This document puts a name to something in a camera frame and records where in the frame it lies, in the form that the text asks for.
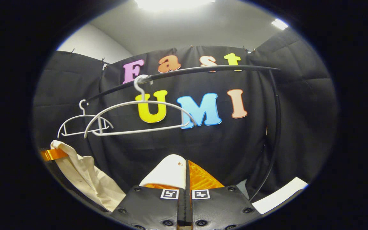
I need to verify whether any empty white hanger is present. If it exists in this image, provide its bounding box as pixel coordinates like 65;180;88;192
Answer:
57;99;114;139

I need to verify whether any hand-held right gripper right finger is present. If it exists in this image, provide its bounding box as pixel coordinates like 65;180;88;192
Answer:
186;159;262;230

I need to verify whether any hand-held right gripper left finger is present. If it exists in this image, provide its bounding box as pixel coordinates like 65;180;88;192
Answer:
111;183;188;230

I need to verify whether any cream long-sleeved shirt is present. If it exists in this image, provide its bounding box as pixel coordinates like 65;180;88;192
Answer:
50;140;188;213

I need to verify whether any white clothes hanger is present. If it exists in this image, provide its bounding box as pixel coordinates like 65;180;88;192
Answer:
84;74;197;139

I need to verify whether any black clothes rack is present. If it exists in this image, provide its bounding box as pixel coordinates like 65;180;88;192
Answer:
84;65;282;202

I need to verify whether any black backdrop cloth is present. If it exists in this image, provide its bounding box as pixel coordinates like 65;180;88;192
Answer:
32;27;340;212

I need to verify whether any ceiling light panel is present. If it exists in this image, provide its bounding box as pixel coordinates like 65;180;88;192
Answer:
271;18;289;31

